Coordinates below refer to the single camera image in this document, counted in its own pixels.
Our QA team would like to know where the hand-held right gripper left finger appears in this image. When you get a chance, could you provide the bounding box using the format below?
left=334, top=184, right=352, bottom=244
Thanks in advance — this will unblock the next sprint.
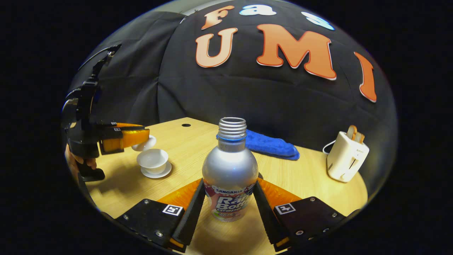
left=115, top=178, right=206, bottom=253

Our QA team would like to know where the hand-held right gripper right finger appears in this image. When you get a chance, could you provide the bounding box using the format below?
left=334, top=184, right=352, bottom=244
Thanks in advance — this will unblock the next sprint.
left=252, top=178, right=358, bottom=252

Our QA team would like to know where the white teacup lid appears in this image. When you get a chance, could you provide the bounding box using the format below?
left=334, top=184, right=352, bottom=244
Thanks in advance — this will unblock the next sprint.
left=132, top=135, right=157, bottom=152

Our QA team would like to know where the white teacup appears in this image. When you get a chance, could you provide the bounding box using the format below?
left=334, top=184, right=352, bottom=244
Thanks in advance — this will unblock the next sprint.
left=137, top=149, right=169, bottom=175

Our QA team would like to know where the silver water bottle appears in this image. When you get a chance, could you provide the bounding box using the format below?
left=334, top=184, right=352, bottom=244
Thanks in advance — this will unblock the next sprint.
left=202, top=118, right=259, bottom=222

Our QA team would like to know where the white saucer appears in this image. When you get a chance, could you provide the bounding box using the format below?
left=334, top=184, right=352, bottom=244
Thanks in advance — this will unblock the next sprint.
left=141, top=161, right=172, bottom=179

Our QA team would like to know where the blue towel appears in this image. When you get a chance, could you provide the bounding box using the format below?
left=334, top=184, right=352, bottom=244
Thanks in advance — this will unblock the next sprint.
left=217, top=129, right=300, bottom=161

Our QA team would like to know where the white toaster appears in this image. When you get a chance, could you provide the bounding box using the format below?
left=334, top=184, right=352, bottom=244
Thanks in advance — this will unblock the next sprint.
left=326, top=131, right=370, bottom=183

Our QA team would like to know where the grey cable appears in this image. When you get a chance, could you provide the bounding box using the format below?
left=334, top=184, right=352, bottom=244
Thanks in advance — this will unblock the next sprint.
left=62, top=97, right=78, bottom=114

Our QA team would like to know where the black cable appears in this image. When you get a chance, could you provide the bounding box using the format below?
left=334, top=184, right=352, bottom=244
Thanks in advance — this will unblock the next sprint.
left=78, top=44, right=121, bottom=71

